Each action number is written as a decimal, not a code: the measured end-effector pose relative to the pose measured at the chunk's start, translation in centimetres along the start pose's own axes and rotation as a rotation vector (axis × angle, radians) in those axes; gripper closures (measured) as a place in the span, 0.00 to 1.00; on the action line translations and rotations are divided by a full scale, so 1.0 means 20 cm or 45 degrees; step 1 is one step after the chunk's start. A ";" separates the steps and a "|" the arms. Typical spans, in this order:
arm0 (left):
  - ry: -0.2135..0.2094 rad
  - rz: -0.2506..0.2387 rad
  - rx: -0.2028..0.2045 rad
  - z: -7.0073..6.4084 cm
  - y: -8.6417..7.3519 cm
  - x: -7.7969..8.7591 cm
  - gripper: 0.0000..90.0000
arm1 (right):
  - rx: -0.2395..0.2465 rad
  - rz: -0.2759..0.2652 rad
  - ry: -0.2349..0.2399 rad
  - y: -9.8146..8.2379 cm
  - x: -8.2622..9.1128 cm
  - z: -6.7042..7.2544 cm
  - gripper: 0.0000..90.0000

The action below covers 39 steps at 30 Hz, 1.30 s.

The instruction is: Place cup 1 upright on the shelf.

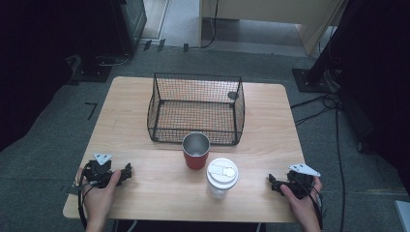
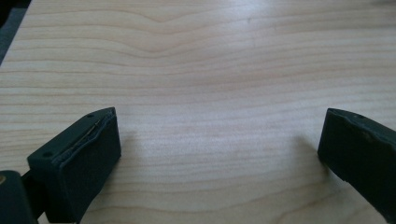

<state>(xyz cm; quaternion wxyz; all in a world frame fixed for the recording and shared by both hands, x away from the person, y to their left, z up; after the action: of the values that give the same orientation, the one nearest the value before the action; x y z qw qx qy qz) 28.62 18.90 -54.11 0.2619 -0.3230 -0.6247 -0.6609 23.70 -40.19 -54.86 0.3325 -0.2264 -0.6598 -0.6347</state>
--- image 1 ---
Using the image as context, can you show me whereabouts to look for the red cup with steel interior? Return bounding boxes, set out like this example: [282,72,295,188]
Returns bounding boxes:
[181,130,211,171]

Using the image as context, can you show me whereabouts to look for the black cabinet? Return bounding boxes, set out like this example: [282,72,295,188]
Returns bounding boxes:
[109,0,148,56]

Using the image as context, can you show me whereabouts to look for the clear cup with white lid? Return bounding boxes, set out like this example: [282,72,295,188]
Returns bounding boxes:
[206,157,240,199]

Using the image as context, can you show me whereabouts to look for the black floor cables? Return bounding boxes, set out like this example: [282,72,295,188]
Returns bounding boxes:
[289,92,348,232]

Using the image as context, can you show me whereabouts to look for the left hand-held gripper black cable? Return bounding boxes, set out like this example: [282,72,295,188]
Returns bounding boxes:
[76,162,98,230]

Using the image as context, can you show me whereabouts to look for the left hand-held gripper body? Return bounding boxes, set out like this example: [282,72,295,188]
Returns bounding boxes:
[81,152,114,189]

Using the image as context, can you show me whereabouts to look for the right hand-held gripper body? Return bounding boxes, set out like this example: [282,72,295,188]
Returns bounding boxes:
[279,162,322,200]

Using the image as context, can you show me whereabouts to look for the black wire mesh basket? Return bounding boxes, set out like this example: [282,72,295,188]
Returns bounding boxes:
[146,72,246,147]

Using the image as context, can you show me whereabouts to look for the person's left hand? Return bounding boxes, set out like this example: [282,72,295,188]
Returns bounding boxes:
[74,167,123,226]

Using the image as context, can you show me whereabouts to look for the black hanging cable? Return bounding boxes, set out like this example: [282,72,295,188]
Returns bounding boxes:
[190,0,220,50]

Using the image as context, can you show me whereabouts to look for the hand-held gripper black cable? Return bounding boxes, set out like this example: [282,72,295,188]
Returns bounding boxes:
[76,162,98,230]
[294,176,325,232]

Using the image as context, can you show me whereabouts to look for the right hand-held gripper black cable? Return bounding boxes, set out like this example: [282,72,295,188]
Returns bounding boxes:
[294,176,325,232]

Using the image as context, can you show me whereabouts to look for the black flat stand base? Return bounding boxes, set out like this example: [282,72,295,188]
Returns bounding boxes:
[71,55,113,83]

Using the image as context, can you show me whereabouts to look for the beige wooden furniture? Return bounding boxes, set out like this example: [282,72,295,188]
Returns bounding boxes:
[198,0,350,56]

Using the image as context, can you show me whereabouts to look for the black stand base with cables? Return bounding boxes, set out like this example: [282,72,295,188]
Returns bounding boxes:
[291,67,341,95]

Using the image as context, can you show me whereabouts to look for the person's right hand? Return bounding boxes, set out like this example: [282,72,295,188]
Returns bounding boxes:
[279,176,324,226]

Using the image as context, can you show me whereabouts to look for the white flat object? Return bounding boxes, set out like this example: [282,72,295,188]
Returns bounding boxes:
[394,199,410,232]

